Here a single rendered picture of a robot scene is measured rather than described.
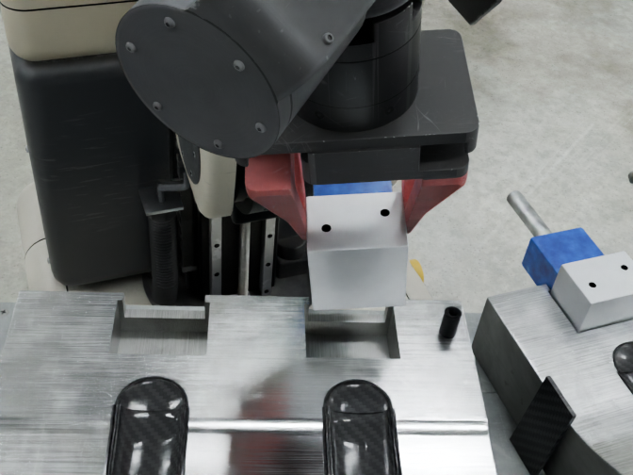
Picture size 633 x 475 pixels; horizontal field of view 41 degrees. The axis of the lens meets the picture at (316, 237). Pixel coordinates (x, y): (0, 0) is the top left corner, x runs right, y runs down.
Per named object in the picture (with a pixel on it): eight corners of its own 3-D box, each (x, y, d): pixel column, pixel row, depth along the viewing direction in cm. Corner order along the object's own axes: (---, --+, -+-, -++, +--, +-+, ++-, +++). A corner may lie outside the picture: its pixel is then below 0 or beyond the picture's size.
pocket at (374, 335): (300, 335, 53) (303, 296, 50) (383, 337, 53) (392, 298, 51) (301, 396, 50) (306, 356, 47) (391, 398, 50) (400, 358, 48)
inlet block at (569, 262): (476, 227, 65) (492, 172, 62) (532, 216, 67) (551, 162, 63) (566, 357, 57) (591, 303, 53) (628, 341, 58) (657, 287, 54)
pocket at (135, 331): (123, 332, 52) (119, 291, 49) (210, 334, 52) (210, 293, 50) (113, 394, 49) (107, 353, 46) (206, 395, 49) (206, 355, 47)
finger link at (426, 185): (457, 274, 42) (474, 144, 35) (313, 283, 42) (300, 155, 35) (441, 171, 46) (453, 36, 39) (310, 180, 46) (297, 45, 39)
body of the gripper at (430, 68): (477, 162, 36) (496, 21, 30) (235, 176, 36) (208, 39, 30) (457, 58, 40) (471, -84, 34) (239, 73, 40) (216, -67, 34)
